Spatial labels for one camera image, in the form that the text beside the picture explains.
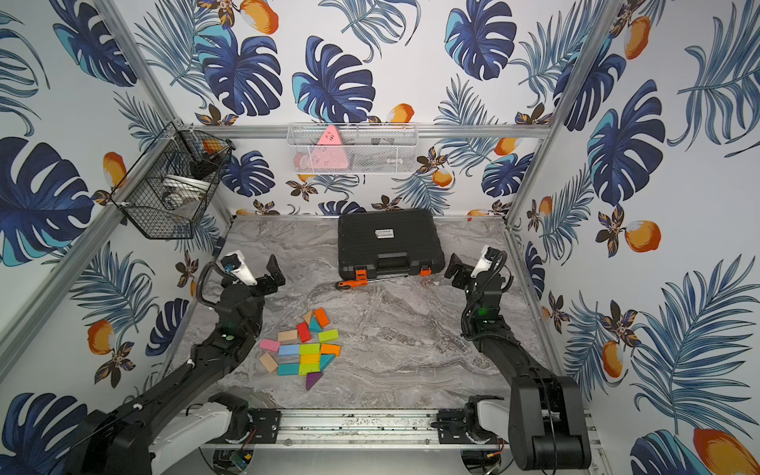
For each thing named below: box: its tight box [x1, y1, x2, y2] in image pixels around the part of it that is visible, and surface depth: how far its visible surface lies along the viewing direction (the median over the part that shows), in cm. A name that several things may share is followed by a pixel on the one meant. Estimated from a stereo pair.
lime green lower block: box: [298, 363, 321, 377], surface depth 85 cm
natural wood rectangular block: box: [278, 329, 298, 342], surface depth 92 cm
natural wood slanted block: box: [259, 352, 279, 374], surface depth 86 cm
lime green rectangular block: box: [318, 328, 340, 344], surface depth 92 cm
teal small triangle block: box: [320, 353, 336, 373], surface depth 86 cm
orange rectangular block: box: [313, 306, 330, 328], surface depth 97 cm
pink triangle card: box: [310, 124, 350, 170], surface depth 92 cm
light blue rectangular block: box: [278, 344, 300, 356], surface depth 88 cm
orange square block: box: [320, 343, 342, 357], surface depth 89 cm
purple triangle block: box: [305, 372, 324, 391], surface depth 83 cm
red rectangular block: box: [296, 321, 312, 344], surface depth 93 cm
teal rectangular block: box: [277, 363, 300, 377], surface depth 85 cm
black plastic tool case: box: [337, 208, 446, 281], surface depth 105 cm
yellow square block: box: [299, 353, 321, 366], surface depth 87 cm
